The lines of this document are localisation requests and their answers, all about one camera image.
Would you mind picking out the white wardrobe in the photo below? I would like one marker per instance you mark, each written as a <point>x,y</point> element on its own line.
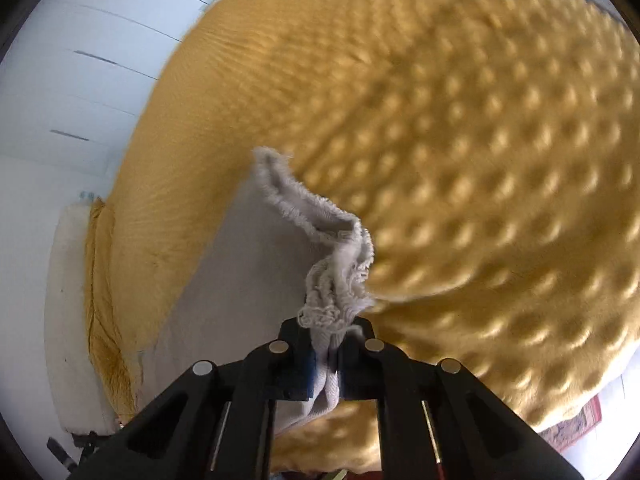
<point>75,85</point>

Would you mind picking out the black clamp stand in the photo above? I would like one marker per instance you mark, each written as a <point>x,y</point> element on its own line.
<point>85,447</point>

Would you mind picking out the beige pants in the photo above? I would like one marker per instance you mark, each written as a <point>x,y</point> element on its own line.
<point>250,270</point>

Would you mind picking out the white padded headboard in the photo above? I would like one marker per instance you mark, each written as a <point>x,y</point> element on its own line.
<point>65,310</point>

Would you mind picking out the patterned rug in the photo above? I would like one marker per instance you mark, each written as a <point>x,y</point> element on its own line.
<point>575,422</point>

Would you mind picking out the wall sockets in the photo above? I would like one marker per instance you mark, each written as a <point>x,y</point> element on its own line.
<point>87,195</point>

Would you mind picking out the yellow dotted blanket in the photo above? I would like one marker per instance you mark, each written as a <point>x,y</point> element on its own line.
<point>475,160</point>

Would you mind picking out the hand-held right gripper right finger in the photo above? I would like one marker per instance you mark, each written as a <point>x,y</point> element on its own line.
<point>355,370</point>

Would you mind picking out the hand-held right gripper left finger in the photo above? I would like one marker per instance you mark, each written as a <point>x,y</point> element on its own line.
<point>311,375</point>

